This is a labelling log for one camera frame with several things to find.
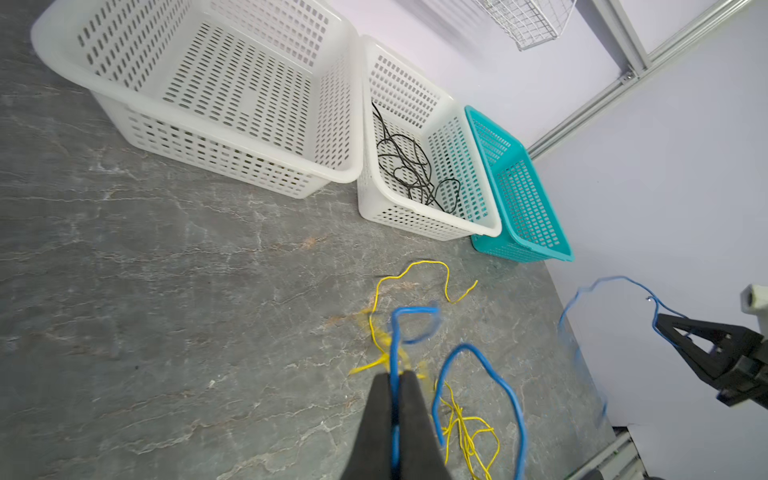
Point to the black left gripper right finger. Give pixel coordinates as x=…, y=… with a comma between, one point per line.
x=419, y=455

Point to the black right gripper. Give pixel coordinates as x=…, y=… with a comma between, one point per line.
x=733, y=358

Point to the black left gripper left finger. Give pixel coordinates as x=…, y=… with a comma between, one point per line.
x=370, y=457

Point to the teal plastic basket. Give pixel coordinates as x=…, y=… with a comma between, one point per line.
x=531, y=231

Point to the white plastic basket middle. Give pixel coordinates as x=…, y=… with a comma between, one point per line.
x=422, y=170

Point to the white plastic basket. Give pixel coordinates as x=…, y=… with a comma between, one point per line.
x=422, y=170
x=265, y=92

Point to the white plastic basket left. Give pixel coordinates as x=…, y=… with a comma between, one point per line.
x=265, y=92

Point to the white wire wall shelf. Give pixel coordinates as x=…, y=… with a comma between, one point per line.
x=530, y=23

